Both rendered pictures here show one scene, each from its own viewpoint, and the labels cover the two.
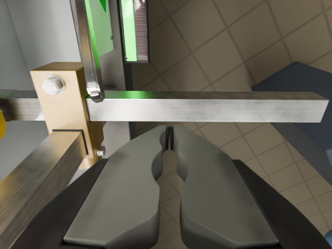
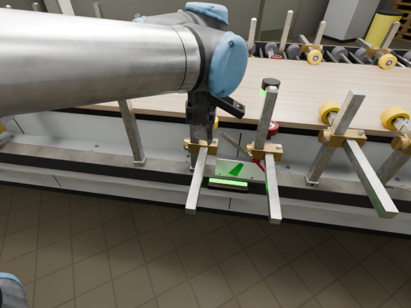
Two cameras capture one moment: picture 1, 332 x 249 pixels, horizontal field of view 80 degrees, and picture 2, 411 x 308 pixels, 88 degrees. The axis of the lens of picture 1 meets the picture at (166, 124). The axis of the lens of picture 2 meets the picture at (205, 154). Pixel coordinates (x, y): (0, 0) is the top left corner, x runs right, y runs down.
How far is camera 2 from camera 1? 62 cm
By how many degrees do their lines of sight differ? 50
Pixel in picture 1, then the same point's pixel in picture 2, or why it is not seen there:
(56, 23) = not seen: hidden behind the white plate
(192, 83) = (160, 278)
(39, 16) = not seen: hidden behind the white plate
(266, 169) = not seen: outside the picture
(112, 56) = (212, 174)
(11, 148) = (183, 133)
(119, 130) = (178, 169)
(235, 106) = (198, 181)
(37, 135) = (181, 145)
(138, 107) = (202, 157)
